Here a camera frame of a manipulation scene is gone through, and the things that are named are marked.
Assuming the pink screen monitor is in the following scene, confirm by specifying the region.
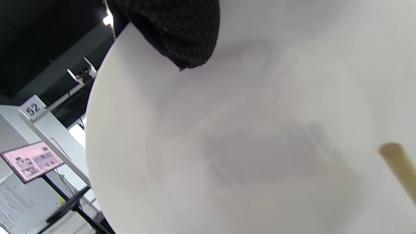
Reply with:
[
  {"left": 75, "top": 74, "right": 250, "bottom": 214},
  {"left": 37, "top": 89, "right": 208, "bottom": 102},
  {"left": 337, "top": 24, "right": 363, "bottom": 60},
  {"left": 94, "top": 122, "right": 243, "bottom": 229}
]
[{"left": 0, "top": 140, "right": 65, "bottom": 184}]

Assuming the white notice board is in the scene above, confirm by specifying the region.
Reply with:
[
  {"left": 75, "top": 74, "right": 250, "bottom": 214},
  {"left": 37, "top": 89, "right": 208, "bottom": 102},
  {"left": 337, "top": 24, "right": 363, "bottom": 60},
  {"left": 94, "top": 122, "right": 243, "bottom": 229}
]
[{"left": 0, "top": 180, "right": 44, "bottom": 234}]

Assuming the white number sign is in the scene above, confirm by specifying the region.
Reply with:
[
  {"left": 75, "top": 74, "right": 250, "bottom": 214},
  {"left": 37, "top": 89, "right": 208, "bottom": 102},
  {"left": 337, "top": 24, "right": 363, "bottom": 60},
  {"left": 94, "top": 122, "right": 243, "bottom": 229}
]
[{"left": 19, "top": 95, "right": 47, "bottom": 121}]

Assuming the wooden dish rack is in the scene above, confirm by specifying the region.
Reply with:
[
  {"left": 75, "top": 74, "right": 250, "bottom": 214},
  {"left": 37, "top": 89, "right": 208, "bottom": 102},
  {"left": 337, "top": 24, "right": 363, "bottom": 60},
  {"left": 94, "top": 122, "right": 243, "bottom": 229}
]
[{"left": 379, "top": 143, "right": 416, "bottom": 205}]

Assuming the white gripper fixture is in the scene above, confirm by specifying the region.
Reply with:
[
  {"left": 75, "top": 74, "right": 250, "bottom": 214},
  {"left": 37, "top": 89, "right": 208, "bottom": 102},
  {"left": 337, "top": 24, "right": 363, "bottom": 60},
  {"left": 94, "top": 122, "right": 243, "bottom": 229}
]
[{"left": 67, "top": 57, "right": 98, "bottom": 85}]

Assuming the person's right hand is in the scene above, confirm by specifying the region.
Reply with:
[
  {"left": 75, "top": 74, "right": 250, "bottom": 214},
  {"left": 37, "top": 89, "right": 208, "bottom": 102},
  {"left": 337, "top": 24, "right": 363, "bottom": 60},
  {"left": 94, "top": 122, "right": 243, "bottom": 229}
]
[{"left": 110, "top": 0, "right": 220, "bottom": 70}]

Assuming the white plate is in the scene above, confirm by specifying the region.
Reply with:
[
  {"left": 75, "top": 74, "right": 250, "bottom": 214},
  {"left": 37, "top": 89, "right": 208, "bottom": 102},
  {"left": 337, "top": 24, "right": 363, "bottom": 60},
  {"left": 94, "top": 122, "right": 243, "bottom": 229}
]
[{"left": 85, "top": 0, "right": 416, "bottom": 234}]

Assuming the black monitor stand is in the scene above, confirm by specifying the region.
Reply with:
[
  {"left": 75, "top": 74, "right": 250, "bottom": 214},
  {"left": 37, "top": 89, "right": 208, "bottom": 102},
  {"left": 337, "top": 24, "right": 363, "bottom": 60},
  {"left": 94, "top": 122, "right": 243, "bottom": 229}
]
[{"left": 41, "top": 175, "right": 114, "bottom": 234}]

